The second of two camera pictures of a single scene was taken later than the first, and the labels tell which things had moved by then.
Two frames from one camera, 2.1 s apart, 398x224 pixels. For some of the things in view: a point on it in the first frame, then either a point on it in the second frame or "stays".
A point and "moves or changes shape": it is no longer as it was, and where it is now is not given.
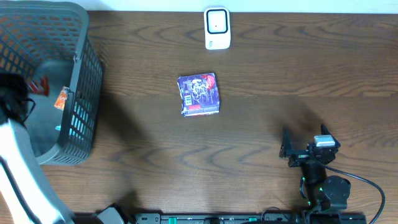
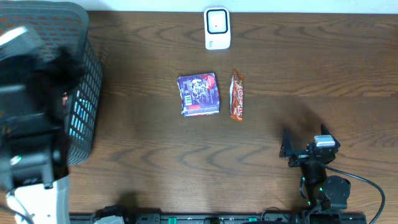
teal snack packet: (82, 119) stays
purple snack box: (199, 94) stays
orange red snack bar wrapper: (42, 87) moves or changes shape
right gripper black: (286, 151) stays
